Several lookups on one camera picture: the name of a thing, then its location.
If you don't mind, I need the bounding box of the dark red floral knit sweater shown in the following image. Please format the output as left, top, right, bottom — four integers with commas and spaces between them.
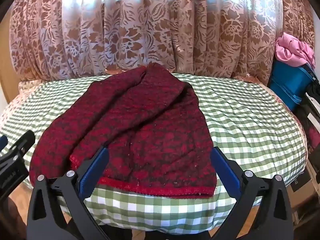
29, 63, 217, 198

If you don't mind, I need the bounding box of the brown cardboard box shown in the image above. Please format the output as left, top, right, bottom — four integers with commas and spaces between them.
287, 166, 318, 209

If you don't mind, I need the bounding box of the pink floral mattress cover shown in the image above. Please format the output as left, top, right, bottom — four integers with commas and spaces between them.
1, 80, 45, 125

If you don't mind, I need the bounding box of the green white checkered bed sheet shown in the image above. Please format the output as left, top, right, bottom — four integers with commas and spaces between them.
1, 74, 308, 234

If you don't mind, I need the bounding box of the black bag with white label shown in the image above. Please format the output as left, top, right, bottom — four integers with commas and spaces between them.
292, 78, 320, 176

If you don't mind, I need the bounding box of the brown floral patterned curtain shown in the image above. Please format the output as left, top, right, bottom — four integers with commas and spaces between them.
9, 0, 315, 83

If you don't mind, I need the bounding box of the blue storage bin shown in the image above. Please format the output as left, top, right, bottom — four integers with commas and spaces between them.
268, 59, 316, 111

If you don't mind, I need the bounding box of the pink crumpled cloth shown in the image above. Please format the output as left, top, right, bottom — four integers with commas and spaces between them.
274, 33, 315, 69

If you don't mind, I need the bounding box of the wooden door frame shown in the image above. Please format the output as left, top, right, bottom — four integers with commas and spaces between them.
1, 9, 20, 103

